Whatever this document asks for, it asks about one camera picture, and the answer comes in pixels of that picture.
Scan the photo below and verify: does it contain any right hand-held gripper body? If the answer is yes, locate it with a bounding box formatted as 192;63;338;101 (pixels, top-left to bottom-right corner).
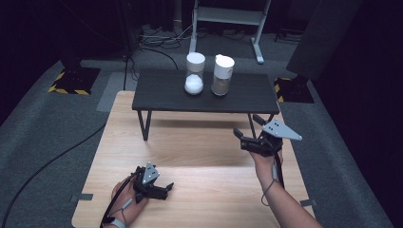
240;119;303;158

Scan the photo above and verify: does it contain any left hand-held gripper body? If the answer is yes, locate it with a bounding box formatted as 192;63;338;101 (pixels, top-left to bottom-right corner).
132;161;169;201

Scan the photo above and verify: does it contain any glass jar with brown powder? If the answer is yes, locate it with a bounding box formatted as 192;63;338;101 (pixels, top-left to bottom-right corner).
211;53;236;97

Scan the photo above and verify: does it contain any small black shelf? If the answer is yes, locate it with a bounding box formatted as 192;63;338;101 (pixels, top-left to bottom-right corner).
131;68;281;142

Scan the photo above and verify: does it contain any person's left hand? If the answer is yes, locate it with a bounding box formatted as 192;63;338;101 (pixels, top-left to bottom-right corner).
110;177;150;220

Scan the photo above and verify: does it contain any person's right hand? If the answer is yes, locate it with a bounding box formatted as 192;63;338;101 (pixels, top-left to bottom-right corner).
249;147;284;192

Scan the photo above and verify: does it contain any black yellow striped floor plate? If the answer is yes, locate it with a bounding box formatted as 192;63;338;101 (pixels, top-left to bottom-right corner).
48;66;102;96
273;77;315;105

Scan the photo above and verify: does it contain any grey wristwatch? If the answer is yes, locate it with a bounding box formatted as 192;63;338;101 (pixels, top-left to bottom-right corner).
101;216;128;228

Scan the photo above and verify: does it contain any glass jar with white powder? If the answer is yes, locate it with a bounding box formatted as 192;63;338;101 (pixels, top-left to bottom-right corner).
184;51;206;96

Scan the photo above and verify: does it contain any dark grey panel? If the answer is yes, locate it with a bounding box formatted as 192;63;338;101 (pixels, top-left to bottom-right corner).
285;0;364;82

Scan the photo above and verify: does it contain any white metal stand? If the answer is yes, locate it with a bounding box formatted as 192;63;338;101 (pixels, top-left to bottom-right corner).
188;0;273;65

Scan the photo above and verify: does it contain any black stand pole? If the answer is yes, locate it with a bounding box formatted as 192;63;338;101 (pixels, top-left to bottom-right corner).
115;0;138;63

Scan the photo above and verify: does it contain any thin grey left gripper cable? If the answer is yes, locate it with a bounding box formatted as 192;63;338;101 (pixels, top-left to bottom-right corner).
119;193;143;224

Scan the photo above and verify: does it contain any thin grey gripper cable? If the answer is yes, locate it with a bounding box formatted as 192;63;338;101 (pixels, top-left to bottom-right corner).
119;193;143;224
260;161;280;207

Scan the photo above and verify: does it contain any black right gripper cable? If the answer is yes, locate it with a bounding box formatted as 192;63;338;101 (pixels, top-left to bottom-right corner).
273;151;285;188

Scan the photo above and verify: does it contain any thin grey right gripper cable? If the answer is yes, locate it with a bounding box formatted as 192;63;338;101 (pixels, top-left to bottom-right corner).
260;161;280;207

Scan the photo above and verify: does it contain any long black floor cable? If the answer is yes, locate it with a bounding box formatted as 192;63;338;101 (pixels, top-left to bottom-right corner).
0;123;107;228

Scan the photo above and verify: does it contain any bundle of floor cables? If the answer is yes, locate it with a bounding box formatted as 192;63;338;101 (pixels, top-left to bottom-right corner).
136;24;195;71

